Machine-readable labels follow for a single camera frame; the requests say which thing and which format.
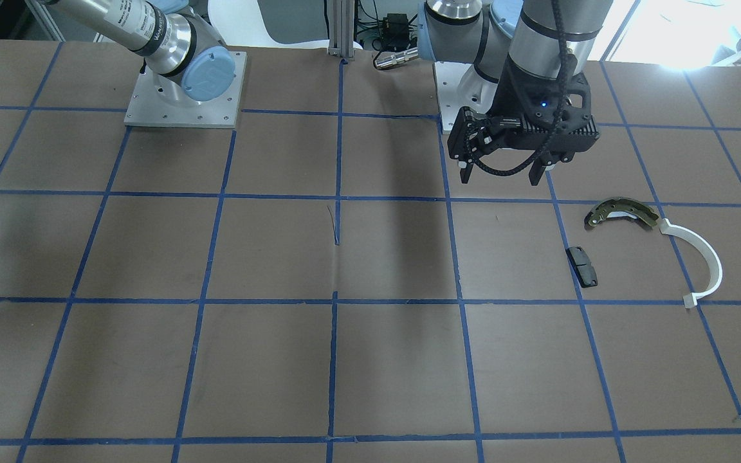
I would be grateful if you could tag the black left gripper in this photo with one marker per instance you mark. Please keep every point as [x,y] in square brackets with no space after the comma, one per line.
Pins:
[514,94]

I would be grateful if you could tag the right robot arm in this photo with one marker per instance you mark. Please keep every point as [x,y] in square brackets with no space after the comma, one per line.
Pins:
[174,41]

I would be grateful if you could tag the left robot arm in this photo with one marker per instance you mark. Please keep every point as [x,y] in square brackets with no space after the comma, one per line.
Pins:
[530,58]

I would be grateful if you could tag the curved metal brake shoe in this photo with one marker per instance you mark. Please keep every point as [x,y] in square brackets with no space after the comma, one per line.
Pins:
[621,208]

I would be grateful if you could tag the silver metal cylinder plug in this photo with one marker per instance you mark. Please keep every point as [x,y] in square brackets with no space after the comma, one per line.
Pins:
[396,59]

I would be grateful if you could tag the black brake pad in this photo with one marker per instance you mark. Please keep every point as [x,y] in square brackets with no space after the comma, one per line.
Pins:
[582,266]

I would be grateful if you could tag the black power brick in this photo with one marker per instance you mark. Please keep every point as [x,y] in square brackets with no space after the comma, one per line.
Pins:
[395,27]

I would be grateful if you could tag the white curved plastic part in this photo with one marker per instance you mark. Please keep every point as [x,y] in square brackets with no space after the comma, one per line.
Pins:
[708,253]

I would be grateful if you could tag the white plastic chair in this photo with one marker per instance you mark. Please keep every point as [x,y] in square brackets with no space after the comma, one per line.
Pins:
[270,24]

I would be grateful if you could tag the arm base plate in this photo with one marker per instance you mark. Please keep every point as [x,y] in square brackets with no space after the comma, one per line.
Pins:
[459,85]
[157,102]

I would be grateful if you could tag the aluminium frame post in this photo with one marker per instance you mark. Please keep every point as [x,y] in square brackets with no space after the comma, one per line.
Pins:
[340,22]

